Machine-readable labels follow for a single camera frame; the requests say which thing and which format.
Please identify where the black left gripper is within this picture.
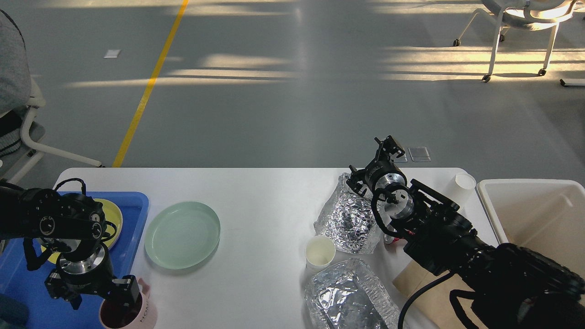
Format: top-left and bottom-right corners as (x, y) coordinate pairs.
(45, 245), (140, 310)

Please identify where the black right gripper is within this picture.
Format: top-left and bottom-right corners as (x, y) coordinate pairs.
(346, 135), (407, 197)

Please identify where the pink mug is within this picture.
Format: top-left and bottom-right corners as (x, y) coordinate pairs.
(98, 277), (158, 329)

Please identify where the dark teal mug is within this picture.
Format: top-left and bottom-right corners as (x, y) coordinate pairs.
(0, 294), (30, 329)

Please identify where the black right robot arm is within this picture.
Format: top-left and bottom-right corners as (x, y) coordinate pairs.
(346, 136), (584, 329)

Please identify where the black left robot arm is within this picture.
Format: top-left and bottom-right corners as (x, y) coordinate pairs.
(0, 181), (140, 312)

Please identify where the clear floor plate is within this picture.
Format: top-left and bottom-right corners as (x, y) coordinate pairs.
(408, 146), (432, 162)

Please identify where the blue plastic tray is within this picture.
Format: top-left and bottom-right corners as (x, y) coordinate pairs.
(0, 191), (149, 329)

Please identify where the crumpled foil upper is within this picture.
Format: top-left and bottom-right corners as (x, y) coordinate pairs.
(314, 172), (382, 255)

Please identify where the yellow plate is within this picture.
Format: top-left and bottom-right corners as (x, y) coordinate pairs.
(37, 192), (123, 264)

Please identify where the translucent plastic cup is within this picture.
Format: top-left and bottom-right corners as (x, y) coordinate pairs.
(444, 173), (476, 209)

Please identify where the light green plate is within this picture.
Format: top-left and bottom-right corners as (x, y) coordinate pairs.
(144, 201), (221, 270)

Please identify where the white paper cup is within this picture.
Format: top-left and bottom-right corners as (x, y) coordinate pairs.
(305, 235), (336, 271)

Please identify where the foil container lower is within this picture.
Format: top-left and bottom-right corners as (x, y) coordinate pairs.
(305, 258), (400, 329)

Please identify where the brown paper bag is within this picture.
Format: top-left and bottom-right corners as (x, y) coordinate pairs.
(393, 260), (473, 329)

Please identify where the white chair left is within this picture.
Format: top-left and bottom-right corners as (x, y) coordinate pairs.
(1, 78), (105, 185)

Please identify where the white plastic bin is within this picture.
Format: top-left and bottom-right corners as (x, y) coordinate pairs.
(477, 179), (585, 275)

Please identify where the white office chair right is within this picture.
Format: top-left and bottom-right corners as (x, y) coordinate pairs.
(452, 0), (578, 83)

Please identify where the person in grey sweater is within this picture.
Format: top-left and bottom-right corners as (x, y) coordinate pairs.
(0, 11), (32, 156)

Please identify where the white floor marker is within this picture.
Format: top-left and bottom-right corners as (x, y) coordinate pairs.
(103, 49), (121, 59)

